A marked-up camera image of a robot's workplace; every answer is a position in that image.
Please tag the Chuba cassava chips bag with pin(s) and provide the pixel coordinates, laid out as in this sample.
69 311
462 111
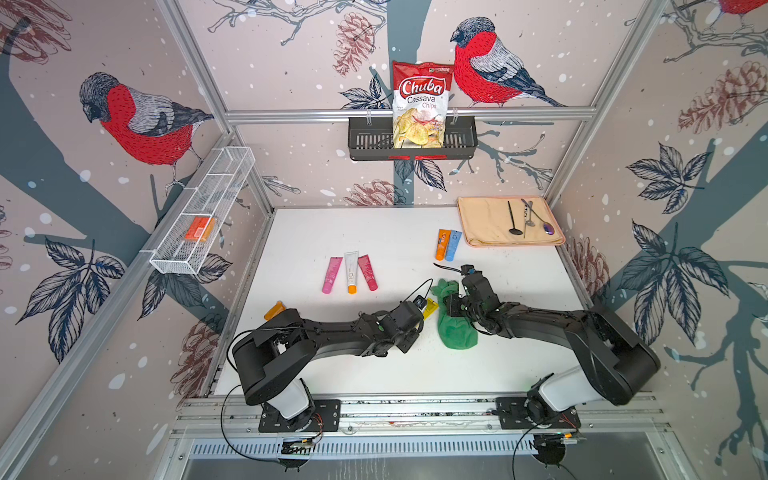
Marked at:
420 103

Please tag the beige folded cloth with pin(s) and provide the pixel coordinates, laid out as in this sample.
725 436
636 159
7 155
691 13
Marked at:
507 219

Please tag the white wire wall shelf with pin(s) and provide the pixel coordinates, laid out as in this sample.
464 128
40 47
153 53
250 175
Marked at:
214 196

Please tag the yellow toothpaste tube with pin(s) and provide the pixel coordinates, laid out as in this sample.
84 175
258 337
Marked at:
430 308

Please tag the orange packet in shelf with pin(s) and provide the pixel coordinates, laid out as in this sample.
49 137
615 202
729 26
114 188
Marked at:
200 229

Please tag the pink tray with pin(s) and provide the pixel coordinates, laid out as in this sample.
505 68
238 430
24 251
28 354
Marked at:
510 221

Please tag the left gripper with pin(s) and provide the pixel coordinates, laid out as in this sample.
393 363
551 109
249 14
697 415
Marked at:
414 335

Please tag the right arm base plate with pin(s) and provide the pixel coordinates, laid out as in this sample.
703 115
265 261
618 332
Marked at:
520 413

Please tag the white toothpaste tube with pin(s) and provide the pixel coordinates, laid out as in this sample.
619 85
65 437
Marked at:
351 271

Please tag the patterned handle utensil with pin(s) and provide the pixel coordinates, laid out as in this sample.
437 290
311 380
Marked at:
525 228

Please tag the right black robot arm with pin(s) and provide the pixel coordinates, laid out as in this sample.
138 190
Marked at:
614 362

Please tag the red pink toothpaste tube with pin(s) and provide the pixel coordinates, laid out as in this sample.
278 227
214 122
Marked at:
366 268

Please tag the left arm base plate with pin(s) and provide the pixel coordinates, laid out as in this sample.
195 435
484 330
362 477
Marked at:
321 415

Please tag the black spoon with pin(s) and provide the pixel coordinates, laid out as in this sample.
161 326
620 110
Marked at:
514 230

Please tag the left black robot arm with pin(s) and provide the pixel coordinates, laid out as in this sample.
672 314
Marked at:
270 358

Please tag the black wire wall basket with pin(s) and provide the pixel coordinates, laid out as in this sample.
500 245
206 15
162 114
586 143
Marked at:
379 139

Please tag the magenta toothpaste tube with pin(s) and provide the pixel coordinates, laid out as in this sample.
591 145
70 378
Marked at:
331 274

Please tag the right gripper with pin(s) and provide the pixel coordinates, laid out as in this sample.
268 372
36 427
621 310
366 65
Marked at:
450 301

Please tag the blue toothpaste tube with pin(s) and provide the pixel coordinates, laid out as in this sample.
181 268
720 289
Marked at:
453 243

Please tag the orange snack packet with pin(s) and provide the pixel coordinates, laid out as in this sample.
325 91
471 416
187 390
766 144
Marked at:
274 311

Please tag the orange toothpaste tube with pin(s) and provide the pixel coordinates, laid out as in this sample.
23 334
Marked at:
443 241

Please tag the iridescent purple spoon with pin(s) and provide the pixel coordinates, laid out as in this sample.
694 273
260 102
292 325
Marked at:
546 226

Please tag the green cleaning cloth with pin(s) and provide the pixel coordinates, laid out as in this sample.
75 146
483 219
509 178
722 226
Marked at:
455 331

